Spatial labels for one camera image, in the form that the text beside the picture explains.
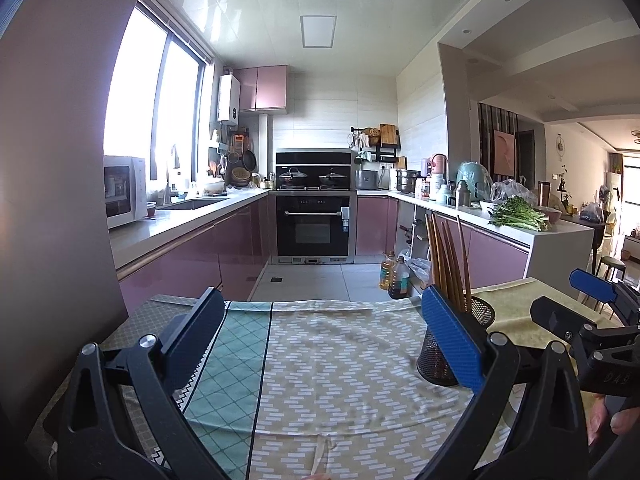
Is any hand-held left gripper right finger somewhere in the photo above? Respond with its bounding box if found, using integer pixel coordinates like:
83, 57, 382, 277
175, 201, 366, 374
417, 285, 591, 480

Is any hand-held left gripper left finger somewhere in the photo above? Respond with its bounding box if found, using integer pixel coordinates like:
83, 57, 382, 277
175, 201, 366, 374
57, 286, 227, 480

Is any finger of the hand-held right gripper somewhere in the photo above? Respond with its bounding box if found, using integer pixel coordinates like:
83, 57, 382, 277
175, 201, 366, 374
530, 296, 640, 397
569, 269, 640, 321

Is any black mesh utensil holder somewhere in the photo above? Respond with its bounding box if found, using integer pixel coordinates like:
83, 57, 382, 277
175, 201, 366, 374
416, 294, 496, 387

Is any bundle of wooden chopsticks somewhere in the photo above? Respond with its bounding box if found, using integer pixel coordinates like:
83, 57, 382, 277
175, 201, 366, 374
424, 212, 473, 313

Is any person's right hand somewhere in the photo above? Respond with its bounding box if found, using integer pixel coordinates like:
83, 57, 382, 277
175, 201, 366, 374
587, 395, 640, 447

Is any round wooden stool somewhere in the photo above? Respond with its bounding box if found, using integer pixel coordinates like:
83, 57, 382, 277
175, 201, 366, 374
595, 256, 623, 311

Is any long pink base cabinet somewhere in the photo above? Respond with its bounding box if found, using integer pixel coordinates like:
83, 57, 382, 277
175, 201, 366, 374
117, 195, 277, 313

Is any clear plastic floor bag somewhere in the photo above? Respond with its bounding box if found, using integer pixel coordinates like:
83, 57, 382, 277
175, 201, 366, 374
405, 257, 432, 286

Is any pink island base cabinet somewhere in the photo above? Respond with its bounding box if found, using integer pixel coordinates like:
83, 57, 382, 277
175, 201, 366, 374
430, 215, 531, 288

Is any dark cooking oil bottle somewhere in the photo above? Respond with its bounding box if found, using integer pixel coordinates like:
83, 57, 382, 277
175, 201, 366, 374
388, 256, 411, 300

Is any bunch of green vegetables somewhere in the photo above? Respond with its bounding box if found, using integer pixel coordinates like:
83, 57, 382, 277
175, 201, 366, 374
489, 196, 550, 232

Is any crumpled clear plastic bag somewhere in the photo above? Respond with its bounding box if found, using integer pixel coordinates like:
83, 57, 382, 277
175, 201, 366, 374
492, 178, 533, 203

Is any patterned green beige tablecloth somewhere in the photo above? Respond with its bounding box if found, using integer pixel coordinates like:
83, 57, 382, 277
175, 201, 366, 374
42, 277, 626, 480

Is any narrow pink base cabinet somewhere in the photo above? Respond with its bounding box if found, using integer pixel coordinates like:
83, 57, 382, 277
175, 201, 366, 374
356, 196, 399, 257

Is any teal rounded kitchen appliance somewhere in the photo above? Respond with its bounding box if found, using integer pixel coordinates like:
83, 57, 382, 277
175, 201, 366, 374
456, 161, 493, 201

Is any white microwave oven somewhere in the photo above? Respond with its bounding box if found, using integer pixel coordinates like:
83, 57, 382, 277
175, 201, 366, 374
104, 155, 148, 230

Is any stainless steel stock pot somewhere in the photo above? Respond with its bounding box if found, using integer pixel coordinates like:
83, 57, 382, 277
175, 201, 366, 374
396, 169, 422, 194

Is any black built-in oven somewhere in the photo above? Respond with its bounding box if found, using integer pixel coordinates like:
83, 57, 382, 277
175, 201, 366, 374
275, 191, 357, 265

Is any black stove hood unit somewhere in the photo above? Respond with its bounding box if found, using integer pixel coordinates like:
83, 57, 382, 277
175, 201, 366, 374
275, 148, 352, 192

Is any large kitchen window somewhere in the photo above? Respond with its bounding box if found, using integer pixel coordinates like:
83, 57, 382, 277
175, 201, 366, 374
102, 2, 213, 201

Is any rectangular ceiling light panel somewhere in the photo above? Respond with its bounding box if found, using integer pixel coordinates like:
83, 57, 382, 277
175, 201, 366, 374
300, 15, 338, 49

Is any framed pink wall picture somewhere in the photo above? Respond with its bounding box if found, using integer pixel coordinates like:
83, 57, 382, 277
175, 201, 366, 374
493, 130, 516, 176

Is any black wall storage rack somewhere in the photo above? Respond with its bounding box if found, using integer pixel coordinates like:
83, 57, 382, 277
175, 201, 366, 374
350, 125, 401, 163

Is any white wall water heater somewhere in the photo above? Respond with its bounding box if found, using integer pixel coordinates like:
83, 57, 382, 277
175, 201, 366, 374
217, 74, 241, 123

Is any pink wall cabinet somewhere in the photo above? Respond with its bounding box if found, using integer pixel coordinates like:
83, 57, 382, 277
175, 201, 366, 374
234, 65, 288, 112

